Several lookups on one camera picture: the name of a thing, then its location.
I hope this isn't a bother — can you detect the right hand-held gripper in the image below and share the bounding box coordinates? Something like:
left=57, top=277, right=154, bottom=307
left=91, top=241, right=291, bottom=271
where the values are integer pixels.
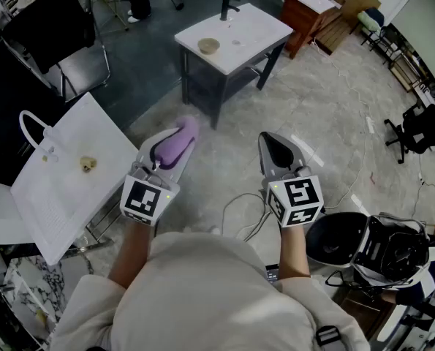
left=257, top=131, right=327, bottom=230

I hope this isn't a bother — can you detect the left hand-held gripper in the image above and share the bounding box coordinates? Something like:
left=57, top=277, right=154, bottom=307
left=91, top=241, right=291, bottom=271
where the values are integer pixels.
left=120, top=127, right=198, bottom=227

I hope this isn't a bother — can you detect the beige bowl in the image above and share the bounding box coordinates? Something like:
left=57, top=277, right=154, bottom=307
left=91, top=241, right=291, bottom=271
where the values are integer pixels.
left=197, top=37, right=221, bottom=55

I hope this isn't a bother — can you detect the person's right forearm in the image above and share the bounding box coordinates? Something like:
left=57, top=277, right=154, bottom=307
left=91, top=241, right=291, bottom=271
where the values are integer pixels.
left=277, top=224, right=311, bottom=281

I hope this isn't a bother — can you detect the person's left forearm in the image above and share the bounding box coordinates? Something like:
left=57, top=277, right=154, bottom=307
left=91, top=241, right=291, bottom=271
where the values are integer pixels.
left=107, top=217, right=156, bottom=290

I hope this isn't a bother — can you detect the small yellowish crumpled sponge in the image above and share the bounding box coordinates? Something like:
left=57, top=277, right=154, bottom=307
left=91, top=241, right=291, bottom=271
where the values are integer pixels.
left=79, top=155, right=98, bottom=174

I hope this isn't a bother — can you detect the white rectangular sink basin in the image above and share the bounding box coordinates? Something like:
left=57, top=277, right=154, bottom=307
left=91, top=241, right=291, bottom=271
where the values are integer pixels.
left=10, top=92, right=140, bottom=266

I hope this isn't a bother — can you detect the white faucet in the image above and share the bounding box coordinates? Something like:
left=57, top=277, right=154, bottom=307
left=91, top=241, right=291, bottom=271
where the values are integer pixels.
left=18, top=110, right=61, bottom=162

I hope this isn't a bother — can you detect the white sink on black stand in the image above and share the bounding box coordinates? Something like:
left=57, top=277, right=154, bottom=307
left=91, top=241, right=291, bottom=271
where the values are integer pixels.
left=174, top=2, right=294, bottom=130

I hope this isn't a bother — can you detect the wooden slatted crate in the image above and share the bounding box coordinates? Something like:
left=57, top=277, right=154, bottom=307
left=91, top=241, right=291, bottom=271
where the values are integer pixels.
left=314, top=11, right=353, bottom=56

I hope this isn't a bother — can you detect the wooden cabinet with white sink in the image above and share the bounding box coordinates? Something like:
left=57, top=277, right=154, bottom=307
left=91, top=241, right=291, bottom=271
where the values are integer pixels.
left=279, top=0, right=344, bottom=60

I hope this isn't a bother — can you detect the black office chair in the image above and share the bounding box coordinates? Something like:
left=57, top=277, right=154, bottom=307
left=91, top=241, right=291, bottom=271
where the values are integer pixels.
left=384, top=102, right=435, bottom=165

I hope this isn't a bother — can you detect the person's white shirt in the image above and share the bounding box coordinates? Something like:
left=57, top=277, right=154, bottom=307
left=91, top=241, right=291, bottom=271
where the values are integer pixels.
left=48, top=231, right=371, bottom=351

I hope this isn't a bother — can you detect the black faucet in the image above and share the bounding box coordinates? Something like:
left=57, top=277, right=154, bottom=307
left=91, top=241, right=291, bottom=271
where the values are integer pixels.
left=219, top=0, right=241, bottom=22

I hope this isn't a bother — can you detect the pale green cushion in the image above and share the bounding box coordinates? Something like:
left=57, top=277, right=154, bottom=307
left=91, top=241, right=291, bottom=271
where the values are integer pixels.
left=356, top=10, right=378, bottom=33

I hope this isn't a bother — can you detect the black chair with chrome legs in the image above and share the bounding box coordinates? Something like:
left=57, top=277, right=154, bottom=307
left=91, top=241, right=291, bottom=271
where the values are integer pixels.
left=1, top=0, right=112, bottom=104

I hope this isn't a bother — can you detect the brown cardboard sheet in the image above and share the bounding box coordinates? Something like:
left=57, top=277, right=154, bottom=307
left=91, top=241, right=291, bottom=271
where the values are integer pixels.
left=333, top=0, right=382, bottom=21

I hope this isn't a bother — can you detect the marble pattern cabinet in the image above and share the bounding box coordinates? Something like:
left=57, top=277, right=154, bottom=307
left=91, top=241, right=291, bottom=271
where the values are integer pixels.
left=3, top=246, right=94, bottom=351

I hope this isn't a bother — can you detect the grey shoulder strap with buckle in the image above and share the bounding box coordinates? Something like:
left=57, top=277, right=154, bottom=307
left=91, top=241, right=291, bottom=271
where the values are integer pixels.
left=314, top=325, right=344, bottom=349

